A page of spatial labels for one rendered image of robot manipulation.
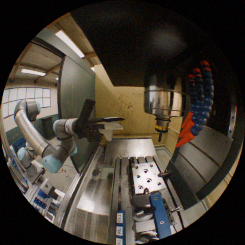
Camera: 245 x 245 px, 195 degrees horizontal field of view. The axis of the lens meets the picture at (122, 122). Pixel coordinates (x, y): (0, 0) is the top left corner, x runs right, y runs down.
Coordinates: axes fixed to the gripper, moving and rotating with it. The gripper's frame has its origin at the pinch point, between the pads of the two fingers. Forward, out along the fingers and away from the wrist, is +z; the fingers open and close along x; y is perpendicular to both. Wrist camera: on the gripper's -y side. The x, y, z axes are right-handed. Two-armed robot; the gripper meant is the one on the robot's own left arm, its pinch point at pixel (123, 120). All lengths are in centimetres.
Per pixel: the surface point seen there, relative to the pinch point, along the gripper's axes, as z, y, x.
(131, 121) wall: 10, 24, -101
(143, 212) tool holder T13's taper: 5.3, 16.7, 23.1
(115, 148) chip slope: -20, 68, -79
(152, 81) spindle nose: 9.3, -12.6, 4.7
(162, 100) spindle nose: 11.3, -7.0, 6.7
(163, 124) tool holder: 14.5, 1.0, 2.3
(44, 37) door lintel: -46, -59, 16
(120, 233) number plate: -1, 51, 36
